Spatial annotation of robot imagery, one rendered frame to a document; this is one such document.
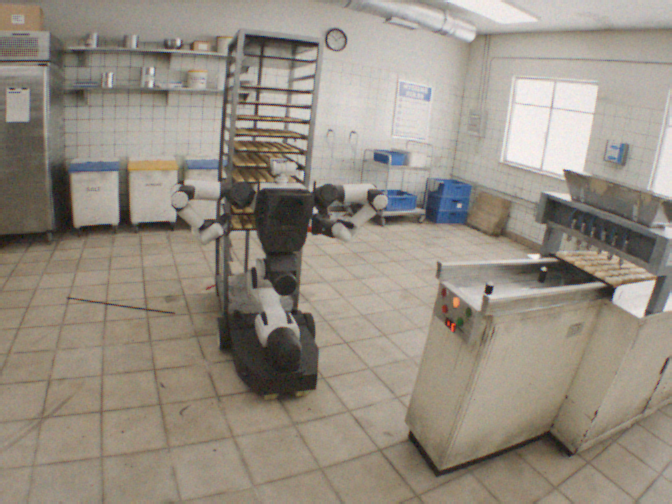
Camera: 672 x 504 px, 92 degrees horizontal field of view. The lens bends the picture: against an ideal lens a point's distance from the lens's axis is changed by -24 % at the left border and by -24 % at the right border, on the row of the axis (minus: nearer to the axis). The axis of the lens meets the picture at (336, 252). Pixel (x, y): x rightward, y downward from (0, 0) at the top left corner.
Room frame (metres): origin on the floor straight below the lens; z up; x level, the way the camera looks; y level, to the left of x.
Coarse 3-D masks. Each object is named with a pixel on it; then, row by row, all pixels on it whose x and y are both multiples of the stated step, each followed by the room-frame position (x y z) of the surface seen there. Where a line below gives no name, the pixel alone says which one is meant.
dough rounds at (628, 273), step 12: (564, 252) 1.74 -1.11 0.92; (576, 252) 1.78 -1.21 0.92; (588, 252) 1.82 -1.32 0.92; (576, 264) 1.59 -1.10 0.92; (588, 264) 1.59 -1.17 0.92; (600, 264) 1.63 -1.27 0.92; (612, 264) 1.68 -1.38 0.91; (624, 264) 1.68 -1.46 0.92; (600, 276) 1.46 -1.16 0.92; (612, 276) 1.50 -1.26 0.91; (624, 276) 1.50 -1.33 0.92; (636, 276) 1.50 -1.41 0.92; (648, 276) 1.53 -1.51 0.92
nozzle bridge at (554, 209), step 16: (544, 192) 1.87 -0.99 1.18; (544, 208) 1.85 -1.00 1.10; (560, 208) 1.84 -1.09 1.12; (592, 208) 1.61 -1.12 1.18; (560, 224) 1.78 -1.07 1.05; (576, 224) 1.73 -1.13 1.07; (592, 224) 1.65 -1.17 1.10; (608, 224) 1.57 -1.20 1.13; (624, 224) 1.42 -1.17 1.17; (640, 224) 1.41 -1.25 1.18; (544, 240) 1.92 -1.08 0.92; (560, 240) 1.93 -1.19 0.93; (592, 240) 1.58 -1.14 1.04; (608, 240) 1.54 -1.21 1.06; (624, 240) 1.47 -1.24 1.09; (640, 240) 1.40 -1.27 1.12; (656, 240) 1.27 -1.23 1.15; (544, 256) 1.89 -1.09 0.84; (624, 256) 1.41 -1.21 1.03; (640, 256) 1.38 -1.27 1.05; (656, 256) 1.25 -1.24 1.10; (656, 272) 1.23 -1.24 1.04; (656, 288) 1.28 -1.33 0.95; (656, 304) 1.26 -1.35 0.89
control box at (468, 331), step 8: (440, 288) 1.39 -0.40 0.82; (448, 288) 1.35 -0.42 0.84; (456, 288) 1.35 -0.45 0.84; (440, 296) 1.38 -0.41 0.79; (448, 296) 1.34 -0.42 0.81; (456, 296) 1.30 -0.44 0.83; (464, 296) 1.28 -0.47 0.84; (440, 304) 1.37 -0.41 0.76; (448, 304) 1.33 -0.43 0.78; (464, 304) 1.25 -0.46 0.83; (472, 304) 1.22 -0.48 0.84; (440, 312) 1.36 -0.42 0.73; (448, 312) 1.32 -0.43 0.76; (456, 312) 1.28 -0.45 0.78; (464, 312) 1.24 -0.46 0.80; (472, 312) 1.20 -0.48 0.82; (480, 312) 1.18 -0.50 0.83; (440, 320) 1.35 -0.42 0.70; (456, 320) 1.26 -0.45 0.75; (464, 320) 1.23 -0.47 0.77; (472, 320) 1.19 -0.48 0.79; (480, 320) 1.19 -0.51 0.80; (456, 328) 1.25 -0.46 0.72; (464, 328) 1.22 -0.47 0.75; (472, 328) 1.18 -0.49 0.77; (464, 336) 1.21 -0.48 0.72; (472, 336) 1.18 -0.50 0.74; (472, 344) 1.18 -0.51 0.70
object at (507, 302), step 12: (552, 288) 1.29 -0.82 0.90; (564, 288) 1.31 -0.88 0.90; (576, 288) 1.32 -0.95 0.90; (588, 288) 1.35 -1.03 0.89; (600, 288) 1.39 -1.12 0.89; (492, 300) 1.15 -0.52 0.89; (504, 300) 1.17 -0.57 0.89; (516, 300) 1.19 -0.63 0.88; (528, 300) 1.21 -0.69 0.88; (540, 300) 1.24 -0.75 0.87; (552, 300) 1.27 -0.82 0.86; (564, 300) 1.30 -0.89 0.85; (576, 300) 1.33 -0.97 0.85; (492, 312) 1.15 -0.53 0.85; (504, 312) 1.17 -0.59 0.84
